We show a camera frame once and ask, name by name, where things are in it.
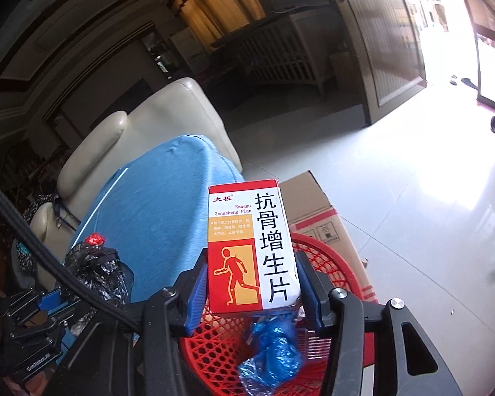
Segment red white medicine box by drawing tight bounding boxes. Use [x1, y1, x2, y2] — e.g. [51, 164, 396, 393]
[207, 179, 302, 314]

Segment white standing air conditioner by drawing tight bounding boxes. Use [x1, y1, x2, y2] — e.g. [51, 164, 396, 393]
[170, 30, 209, 77]

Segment large cardboard box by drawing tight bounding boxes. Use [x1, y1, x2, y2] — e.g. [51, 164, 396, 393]
[280, 170, 378, 302]

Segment dark display cabinet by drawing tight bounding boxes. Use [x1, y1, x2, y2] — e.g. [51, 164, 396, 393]
[142, 33, 170, 75]

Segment brown wooden door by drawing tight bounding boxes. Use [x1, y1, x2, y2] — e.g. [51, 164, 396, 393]
[342, 0, 427, 126]

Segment cream leather sofa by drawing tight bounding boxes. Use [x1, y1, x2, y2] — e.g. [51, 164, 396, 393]
[29, 78, 244, 293]

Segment yellow curtains with red trim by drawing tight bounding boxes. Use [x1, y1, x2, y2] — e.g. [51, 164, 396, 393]
[165, 0, 269, 38]

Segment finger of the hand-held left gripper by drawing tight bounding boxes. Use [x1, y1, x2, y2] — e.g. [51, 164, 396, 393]
[8, 315, 77, 364]
[2, 289, 83, 318]

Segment blue plastic bag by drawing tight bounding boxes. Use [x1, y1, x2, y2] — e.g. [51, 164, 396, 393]
[237, 317, 304, 389]

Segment black plastic bag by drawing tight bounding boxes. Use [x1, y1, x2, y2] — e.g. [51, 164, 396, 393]
[64, 241, 135, 308]

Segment thin white stick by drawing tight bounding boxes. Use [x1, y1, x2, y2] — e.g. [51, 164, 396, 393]
[79, 168, 129, 232]

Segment white baby crib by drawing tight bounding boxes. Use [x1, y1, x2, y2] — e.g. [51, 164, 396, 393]
[210, 6, 339, 100]

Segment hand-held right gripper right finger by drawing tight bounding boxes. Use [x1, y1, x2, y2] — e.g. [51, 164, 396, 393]
[295, 251, 463, 396]

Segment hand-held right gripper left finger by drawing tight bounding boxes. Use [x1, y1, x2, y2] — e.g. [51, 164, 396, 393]
[55, 251, 211, 396]

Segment black braided cable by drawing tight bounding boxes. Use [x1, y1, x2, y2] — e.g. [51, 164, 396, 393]
[0, 172, 143, 328]

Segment small cardboard box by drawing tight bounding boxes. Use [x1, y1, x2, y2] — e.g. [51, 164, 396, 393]
[329, 51, 357, 89]

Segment blue tablecloth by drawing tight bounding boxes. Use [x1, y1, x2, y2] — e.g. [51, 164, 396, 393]
[72, 134, 246, 304]

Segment red mesh basket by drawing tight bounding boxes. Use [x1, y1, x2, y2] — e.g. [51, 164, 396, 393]
[177, 231, 376, 396]

